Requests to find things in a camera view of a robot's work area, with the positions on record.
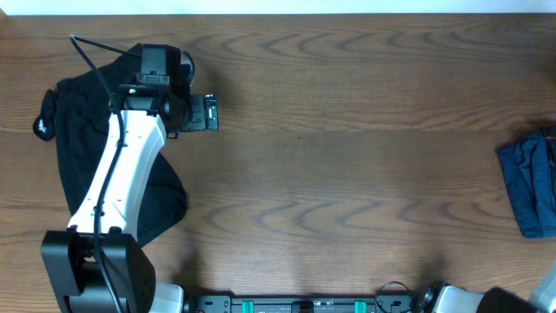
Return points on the black t-shirt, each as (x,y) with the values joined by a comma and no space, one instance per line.
(82,148)

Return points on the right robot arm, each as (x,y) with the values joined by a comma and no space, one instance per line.
(442,297)

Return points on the folded blue denim garment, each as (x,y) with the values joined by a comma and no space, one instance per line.
(528,167)

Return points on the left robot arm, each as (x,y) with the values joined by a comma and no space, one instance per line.
(97,263)

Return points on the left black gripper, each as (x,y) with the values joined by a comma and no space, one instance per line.
(201,122)

